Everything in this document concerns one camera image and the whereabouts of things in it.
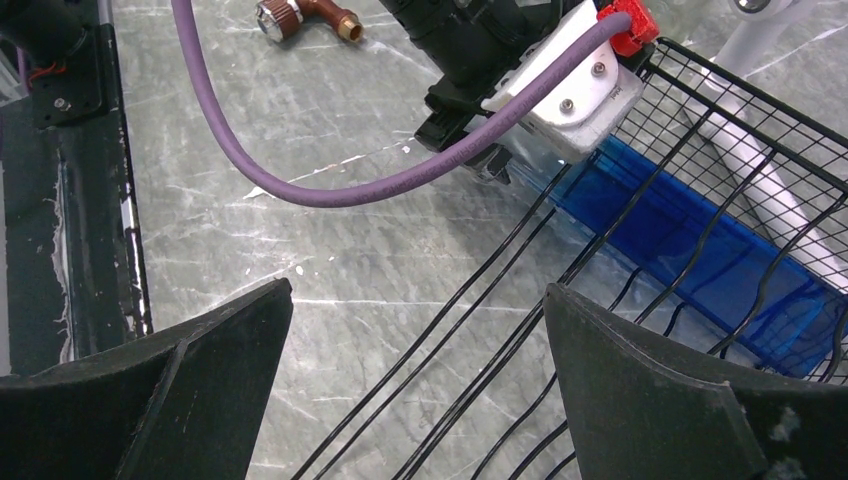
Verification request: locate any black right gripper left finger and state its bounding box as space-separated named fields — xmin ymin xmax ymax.
xmin=1 ymin=278 xmax=293 ymax=479

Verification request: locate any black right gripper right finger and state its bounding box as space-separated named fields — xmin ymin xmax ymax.
xmin=543 ymin=283 xmax=847 ymax=479

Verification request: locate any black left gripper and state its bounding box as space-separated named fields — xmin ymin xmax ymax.
xmin=382 ymin=0 xmax=580 ymax=153

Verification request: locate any clear blue bottle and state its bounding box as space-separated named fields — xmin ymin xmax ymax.
xmin=503 ymin=129 xmax=848 ymax=379

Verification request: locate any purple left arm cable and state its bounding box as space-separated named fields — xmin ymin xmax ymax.
xmin=170 ymin=9 xmax=634 ymax=210

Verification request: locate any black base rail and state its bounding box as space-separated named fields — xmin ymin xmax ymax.
xmin=1 ymin=1 xmax=154 ymax=375

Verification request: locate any black wire wine rack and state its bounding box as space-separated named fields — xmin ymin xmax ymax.
xmin=288 ymin=36 xmax=848 ymax=480

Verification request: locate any white PVC pipe frame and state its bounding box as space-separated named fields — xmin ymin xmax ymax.
xmin=682 ymin=0 xmax=848 ymax=293

